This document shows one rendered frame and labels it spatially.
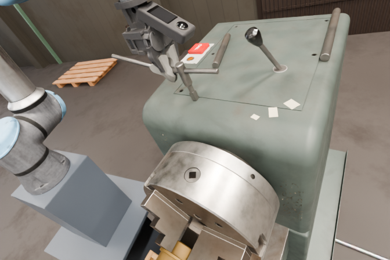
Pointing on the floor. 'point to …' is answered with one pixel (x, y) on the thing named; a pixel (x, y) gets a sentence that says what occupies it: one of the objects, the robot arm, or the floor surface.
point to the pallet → (86, 72)
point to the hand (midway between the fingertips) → (175, 77)
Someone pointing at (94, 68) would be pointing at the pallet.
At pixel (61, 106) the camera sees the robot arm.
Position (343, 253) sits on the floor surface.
